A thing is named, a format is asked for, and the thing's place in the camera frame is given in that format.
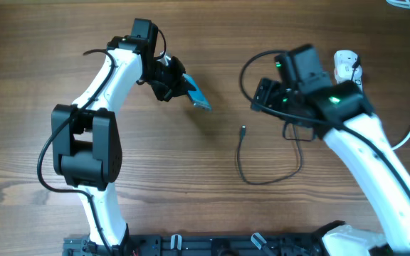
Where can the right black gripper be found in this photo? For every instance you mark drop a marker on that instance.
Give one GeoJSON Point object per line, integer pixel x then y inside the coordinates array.
{"type": "Point", "coordinates": [267, 95]}

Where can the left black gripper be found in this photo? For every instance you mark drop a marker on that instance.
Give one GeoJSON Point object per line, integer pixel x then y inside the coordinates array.
{"type": "Point", "coordinates": [177, 82]}

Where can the blue screen smartphone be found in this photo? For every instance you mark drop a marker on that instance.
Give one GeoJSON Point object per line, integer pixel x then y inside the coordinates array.
{"type": "Point", "coordinates": [196, 95]}

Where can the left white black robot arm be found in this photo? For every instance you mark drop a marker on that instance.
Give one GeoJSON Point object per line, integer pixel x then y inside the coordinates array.
{"type": "Point", "coordinates": [86, 145]}

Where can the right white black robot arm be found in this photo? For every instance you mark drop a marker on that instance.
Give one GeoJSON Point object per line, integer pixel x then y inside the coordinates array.
{"type": "Point", "coordinates": [341, 115]}

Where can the white power strip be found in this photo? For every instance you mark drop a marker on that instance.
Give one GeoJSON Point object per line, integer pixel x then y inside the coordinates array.
{"type": "Point", "coordinates": [347, 67]}

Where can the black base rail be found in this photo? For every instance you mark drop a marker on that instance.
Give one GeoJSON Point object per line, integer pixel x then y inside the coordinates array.
{"type": "Point", "coordinates": [156, 245]}

